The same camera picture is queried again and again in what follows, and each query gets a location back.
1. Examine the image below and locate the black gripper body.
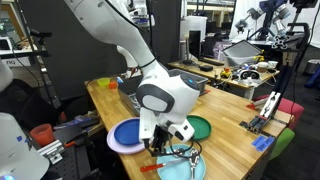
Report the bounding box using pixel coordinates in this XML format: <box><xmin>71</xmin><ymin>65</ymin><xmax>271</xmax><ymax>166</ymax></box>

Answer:
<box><xmin>151</xmin><ymin>123</ymin><xmax>174</xmax><ymax>148</ymax></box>

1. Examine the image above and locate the silver metal spoon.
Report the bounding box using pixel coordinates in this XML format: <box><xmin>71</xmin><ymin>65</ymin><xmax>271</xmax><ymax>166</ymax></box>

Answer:
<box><xmin>168</xmin><ymin>147</ymin><xmax>189</xmax><ymax>158</ymax></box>

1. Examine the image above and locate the light blue plate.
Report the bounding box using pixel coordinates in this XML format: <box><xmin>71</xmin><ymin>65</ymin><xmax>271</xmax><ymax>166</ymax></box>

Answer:
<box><xmin>156</xmin><ymin>143</ymin><xmax>207</xmax><ymax>180</ymax></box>

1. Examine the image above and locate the dark blue plate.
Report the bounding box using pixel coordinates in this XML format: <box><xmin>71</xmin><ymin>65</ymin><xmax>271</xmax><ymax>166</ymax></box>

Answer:
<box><xmin>113</xmin><ymin>118</ymin><xmax>143</xmax><ymax>146</ymax></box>

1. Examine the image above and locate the green plate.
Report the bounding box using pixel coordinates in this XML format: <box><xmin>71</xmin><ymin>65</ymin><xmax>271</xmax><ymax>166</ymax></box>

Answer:
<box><xmin>186</xmin><ymin>114</ymin><xmax>213</xmax><ymax>141</ymax></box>

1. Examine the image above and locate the silver metal fork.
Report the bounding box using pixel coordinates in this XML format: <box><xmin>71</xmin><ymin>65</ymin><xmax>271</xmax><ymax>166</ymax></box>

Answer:
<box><xmin>188</xmin><ymin>149</ymin><xmax>202</xmax><ymax>180</ymax></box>

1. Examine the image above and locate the steel dish rack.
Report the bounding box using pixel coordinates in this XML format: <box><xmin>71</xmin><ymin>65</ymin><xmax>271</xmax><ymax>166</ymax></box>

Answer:
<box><xmin>118</xmin><ymin>75</ymin><xmax>145</xmax><ymax>117</ymax></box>

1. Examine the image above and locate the gray plastic bin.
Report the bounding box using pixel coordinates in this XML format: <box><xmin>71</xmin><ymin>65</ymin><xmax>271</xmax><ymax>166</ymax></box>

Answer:
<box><xmin>168</xmin><ymin>68</ymin><xmax>209</xmax><ymax>97</ymax></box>

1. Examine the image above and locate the black side cart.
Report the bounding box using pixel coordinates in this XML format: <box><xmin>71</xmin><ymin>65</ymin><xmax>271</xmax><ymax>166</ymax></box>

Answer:
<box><xmin>53</xmin><ymin>124</ymin><xmax>103</xmax><ymax>180</ymax></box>

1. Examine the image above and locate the wooden background table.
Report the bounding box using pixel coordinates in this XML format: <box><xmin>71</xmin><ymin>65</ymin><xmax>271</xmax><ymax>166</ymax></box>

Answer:
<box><xmin>167</xmin><ymin>56</ymin><xmax>281</xmax><ymax>100</ymax></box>

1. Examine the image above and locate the yellow-green bowl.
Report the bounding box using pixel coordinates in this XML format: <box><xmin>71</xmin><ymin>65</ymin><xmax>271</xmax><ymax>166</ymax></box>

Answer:
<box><xmin>97</xmin><ymin>77</ymin><xmax>111</xmax><ymax>88</ymax></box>

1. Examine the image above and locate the black computer monitor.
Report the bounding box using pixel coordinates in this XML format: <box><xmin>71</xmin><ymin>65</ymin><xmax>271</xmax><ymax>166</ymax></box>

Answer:
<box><xmin>188</xmin><ymin>29</ymin><xmax>203</xmax><ymax>62</ymax></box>

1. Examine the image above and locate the silver aluminium extrusion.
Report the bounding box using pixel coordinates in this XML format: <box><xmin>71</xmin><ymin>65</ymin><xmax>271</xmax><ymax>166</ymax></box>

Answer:
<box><xmin>37</xmin><ymin>139</ymin><xmax>66</xmax><ymax>165</ymax></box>

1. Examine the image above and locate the blue block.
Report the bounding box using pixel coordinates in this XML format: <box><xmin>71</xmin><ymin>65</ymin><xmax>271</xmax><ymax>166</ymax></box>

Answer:
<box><xmin>251</xmin><ymin>134</ymin><xmax>276</xmax><ymax>153</ymax></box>

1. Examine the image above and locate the orange-red plastic cup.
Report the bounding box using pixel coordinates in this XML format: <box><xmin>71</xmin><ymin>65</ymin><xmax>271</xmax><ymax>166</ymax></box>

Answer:
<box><xmin>29</xmin><ymin>123</ymin><xmax>55</xmax><ymax>147</ymax></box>

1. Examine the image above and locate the gray open tray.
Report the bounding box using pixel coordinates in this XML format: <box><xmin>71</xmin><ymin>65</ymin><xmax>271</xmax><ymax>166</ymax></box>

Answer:
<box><xmin>222</xmin><ymin>39</ymin><xmax>263</xmax><ymax>67</ymax></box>

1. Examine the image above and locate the green chair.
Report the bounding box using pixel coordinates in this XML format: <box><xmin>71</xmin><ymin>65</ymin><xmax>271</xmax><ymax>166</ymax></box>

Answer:
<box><xmin>269</xmin><ymin>128</ymin><xmax>296</xmax><ymax>162</ymax></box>

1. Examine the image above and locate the white rounded device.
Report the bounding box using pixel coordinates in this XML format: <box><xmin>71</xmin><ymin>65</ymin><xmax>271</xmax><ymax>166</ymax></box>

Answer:
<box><xmin>0</xmin><ymin>112</ymin><xmax>51</xmax><ymax>180</ymax></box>

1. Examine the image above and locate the pink stool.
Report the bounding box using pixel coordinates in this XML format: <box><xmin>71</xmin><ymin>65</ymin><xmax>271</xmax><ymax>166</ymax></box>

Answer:
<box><xmin>253</xmin><ymin>94</ymin><xmax>305</xmax><ymax>130</ymax></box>

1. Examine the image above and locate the red-handled knife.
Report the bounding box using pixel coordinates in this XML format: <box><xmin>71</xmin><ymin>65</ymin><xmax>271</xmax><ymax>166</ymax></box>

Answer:
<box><xmin>139</xmin><ymin>158</ymin><xmax>189</xmax><ymax>173</ymax></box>

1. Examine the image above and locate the black metal rail bracket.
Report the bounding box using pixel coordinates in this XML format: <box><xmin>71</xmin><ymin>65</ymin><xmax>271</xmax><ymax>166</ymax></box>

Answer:
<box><xmin>239</xmin><ymin>64</ymin><xmax>294</xmax><ymax>135</ymax></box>

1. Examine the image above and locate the black camera tripod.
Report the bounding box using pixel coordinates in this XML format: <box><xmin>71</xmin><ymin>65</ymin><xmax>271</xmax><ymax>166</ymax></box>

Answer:
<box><xmin>13</xmin><ymin>28</ymin><xmax>63</xmax><ymax>110</ymax></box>

